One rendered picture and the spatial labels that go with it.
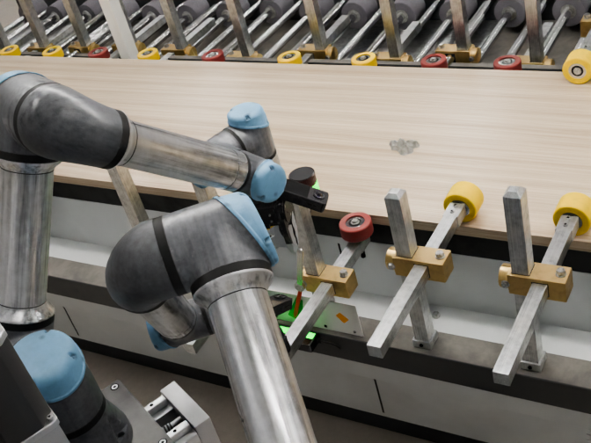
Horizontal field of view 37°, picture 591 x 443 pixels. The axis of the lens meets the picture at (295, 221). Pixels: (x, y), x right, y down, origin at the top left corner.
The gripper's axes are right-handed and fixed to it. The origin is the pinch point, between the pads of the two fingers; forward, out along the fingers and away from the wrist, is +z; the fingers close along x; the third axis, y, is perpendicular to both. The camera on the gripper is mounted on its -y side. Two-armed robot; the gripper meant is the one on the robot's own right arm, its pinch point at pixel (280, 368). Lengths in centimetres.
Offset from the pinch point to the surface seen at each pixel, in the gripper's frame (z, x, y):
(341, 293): -1.0, 3.3, -24.4
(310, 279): -3.8, -4.5, -24.4
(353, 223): -8.1, -0.1, -40.9
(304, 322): -3.5, 1.0, -11.3
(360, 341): 12.7, 5.8, -23.0
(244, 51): -2, -91, -134
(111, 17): -23, -136, -121
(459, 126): -8, 10, -86
